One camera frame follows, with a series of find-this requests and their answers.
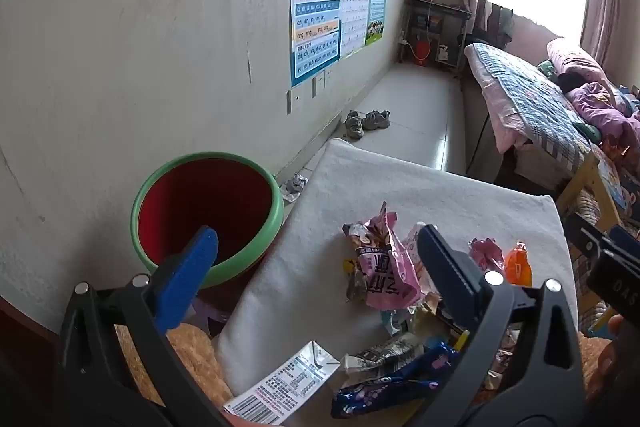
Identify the purple jacket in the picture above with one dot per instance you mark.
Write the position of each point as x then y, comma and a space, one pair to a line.
600, 107

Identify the blue plaid quilt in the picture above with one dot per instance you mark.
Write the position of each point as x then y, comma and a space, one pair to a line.
535, 97

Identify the person's right hand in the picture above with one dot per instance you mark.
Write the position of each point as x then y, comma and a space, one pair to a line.
617, 327

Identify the pink pillow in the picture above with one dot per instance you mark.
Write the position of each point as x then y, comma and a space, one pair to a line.
575, 59

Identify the wooden frame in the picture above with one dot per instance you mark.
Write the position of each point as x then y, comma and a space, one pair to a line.
587, 174

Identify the red bin with green rim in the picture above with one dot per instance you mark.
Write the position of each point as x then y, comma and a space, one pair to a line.
200, 192

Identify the blue white wall poster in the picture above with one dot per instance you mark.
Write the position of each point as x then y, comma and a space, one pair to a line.
315, 7

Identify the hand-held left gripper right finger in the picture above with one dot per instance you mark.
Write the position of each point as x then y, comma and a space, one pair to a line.
450, 272

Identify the orange plush cushion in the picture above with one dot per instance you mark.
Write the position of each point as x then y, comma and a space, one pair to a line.
192, 357

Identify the white towel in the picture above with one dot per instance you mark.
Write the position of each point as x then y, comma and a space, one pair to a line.
325, 232

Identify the white barcode label wrapper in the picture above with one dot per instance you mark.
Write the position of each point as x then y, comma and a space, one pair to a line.
285, 382

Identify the metal shelf rack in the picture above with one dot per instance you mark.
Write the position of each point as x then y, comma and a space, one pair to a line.
452, 27

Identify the crumpled silver wrapper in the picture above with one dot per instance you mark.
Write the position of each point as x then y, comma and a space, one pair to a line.
294, 187

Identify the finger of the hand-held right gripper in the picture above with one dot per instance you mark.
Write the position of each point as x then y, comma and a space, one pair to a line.
587, 237
625, 237

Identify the white chart wall poster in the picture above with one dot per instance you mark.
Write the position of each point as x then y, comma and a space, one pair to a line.
356, 2

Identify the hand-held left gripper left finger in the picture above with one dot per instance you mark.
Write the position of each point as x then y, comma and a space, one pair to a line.
185, 279

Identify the white pink wrapper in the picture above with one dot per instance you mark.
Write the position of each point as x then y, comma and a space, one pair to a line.
411, 252

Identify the pink noodle snack bag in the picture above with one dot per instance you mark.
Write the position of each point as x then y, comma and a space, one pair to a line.
385, 277

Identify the dark blue wrapper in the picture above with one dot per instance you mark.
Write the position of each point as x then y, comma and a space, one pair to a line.
395, 382

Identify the small pink foil wrapper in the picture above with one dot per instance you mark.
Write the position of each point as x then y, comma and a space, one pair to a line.
485, 253

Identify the red bucket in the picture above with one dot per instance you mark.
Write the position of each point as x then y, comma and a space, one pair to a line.
421, 52

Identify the brown plaid cushion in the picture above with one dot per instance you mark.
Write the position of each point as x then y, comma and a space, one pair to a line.
587, 209

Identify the dark clothing pile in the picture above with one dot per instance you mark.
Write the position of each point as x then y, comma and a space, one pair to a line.
492, 21

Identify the orange packet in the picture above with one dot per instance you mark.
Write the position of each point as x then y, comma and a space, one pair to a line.
516, 264

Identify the yellow packet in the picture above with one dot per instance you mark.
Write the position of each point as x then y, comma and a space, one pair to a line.
348, 265

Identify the black white foil wrapper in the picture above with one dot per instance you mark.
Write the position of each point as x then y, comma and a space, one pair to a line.
385, 353

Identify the cartoon picture book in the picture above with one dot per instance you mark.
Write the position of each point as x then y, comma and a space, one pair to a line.
614, 182

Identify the white wall socket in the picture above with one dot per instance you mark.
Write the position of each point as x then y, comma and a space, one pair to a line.
295, 101
318, 83

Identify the pink bed sheet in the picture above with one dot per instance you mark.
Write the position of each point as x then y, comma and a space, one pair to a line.
495, 107

